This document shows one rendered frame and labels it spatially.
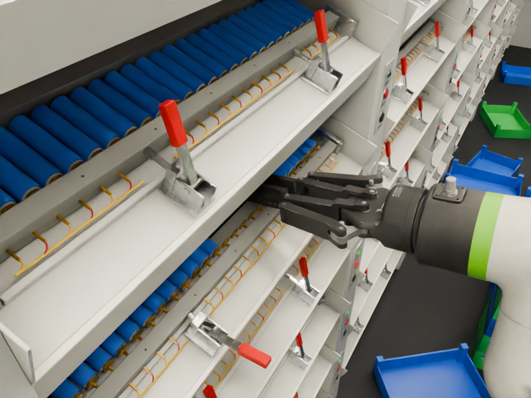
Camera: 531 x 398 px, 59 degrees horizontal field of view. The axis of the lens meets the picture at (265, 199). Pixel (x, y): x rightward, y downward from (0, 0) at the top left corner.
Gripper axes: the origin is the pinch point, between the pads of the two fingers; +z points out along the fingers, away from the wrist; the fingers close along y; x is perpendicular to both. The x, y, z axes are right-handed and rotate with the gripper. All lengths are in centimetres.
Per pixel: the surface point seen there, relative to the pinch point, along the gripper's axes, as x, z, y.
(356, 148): 5.1, -3.1, -22.9
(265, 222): 3.6, -0.4, 2.5
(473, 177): 91, -3, -160
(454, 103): 47, 5, -142
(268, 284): 8.3, -3.8, 8.6
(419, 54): 5, 1, -73
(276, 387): 46.3, 5.0, 0.5
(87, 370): 2.5, 2.5, 30.5
